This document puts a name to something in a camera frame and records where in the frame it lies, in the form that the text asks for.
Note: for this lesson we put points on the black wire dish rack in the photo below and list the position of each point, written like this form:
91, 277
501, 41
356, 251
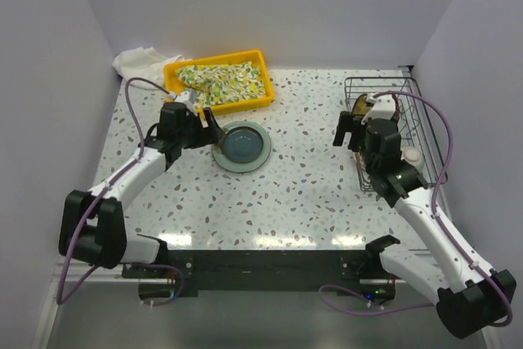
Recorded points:
412, 118

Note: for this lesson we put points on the dark blue small plate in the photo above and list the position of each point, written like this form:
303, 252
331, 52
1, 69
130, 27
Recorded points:
242, 144

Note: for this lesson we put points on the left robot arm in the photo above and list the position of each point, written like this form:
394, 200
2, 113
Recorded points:
93, 228

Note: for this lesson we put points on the yellow patterned plate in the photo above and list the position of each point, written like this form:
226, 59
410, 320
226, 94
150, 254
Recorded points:
361, 106

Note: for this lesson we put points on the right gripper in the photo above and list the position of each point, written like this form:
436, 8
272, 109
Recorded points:
349, 123

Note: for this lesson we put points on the white cloth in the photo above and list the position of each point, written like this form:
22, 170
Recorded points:
144, 63

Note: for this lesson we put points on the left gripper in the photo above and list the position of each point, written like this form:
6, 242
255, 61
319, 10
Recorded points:
213, 133

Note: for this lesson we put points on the pale green bowl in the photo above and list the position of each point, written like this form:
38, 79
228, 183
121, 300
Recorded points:
420, 167

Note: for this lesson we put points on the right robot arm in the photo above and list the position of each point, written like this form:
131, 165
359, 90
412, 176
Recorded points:
466, 291

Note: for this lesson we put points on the yellow plastic tray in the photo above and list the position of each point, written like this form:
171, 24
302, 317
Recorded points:
255, 56

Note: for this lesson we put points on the large celadon green plate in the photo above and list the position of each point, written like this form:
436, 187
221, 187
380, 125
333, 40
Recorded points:
230, 166

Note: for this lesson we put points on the lemon print cloth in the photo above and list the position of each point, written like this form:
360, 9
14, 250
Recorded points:
223, 84

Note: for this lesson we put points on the beige cup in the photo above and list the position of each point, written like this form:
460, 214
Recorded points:
411, 155

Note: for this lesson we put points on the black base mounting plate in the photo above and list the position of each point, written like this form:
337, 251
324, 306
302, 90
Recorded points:
263, 271

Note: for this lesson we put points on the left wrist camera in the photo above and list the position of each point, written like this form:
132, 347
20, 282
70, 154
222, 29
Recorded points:
186, 97

